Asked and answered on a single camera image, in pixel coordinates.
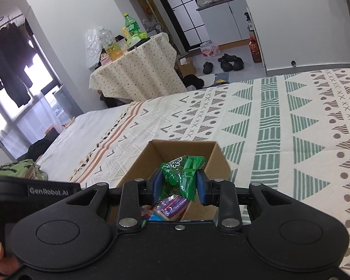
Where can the white bed sheet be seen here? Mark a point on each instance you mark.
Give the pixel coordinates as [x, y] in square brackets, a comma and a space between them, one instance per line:
[75, 140]

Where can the green tissue pack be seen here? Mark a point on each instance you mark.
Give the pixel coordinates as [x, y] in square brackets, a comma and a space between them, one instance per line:
[137, 38]

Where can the blue wafer snack packet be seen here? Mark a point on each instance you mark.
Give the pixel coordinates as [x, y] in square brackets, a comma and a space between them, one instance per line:
[157, 217]

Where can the pink water bottle pack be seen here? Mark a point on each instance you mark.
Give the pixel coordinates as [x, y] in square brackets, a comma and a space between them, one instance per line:
[210, 49]

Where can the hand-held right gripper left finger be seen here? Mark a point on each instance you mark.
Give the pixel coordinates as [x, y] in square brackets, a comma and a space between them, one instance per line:
[157, 185]

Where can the black floor bag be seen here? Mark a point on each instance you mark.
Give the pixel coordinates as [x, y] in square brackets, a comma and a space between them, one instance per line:
[194, 81]

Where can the green snack packet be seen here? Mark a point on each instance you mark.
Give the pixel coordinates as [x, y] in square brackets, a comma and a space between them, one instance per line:
[182, 178]

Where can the clear yellow oil bottle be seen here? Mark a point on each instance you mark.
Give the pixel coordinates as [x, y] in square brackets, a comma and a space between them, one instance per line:
[112, 49]

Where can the black white spray bottle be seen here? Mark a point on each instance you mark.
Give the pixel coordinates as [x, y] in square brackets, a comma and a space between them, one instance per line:
[248, 22]

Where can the pink cartoon toy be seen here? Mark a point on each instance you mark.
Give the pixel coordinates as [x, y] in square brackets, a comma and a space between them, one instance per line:
[105, 59]

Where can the round table dotted tablecloth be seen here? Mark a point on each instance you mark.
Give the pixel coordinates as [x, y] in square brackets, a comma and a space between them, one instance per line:
[140, 67]

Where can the dark cloth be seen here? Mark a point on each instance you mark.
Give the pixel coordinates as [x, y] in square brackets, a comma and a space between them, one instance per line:
[43, 148]

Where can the brown cardboard box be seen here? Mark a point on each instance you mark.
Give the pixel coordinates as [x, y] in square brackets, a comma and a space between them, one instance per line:
[175, 151]

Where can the brown tea bottle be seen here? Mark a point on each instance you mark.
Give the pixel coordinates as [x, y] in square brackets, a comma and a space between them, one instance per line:
[255, 51]

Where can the small open cardboard box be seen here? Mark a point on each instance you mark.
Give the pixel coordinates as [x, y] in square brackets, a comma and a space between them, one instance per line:
[188, 67]

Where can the clear plastic bag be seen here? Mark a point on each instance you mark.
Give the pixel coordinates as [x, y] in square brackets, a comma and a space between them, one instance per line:
[92, 46]

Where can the patterned printed blanket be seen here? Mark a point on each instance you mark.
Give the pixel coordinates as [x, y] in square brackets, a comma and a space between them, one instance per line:
[280, 151]

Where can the grey bin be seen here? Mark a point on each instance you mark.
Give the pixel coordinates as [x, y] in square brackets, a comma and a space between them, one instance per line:
[62, 97]

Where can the black slipper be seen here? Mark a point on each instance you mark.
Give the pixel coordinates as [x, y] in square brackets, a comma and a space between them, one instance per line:
[226, 65]
[207, 67]
[228, 57]
[238, 63]

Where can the green camouflage cloth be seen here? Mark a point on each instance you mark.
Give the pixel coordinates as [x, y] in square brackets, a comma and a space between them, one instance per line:
[14, 169]

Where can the green soda bottle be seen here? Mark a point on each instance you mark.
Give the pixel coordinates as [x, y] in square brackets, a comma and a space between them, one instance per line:
[130, 26]

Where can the hanging dark clothes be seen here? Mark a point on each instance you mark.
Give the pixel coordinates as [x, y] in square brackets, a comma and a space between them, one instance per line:
[14, 64]

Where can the dark book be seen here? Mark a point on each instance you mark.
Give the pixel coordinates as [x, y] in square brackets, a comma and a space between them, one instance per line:
[221, 80]

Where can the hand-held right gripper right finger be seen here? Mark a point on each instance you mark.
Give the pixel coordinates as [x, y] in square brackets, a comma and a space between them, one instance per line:
[202, 188]

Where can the black grid sliding door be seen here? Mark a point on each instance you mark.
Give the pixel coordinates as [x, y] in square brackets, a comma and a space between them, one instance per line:
[189, 14]

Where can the white kitchen cabinet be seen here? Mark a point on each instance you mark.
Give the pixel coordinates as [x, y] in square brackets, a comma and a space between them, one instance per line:
[221, 20]

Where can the purple bread packet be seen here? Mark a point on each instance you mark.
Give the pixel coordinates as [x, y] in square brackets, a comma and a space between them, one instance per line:
[173, 205]

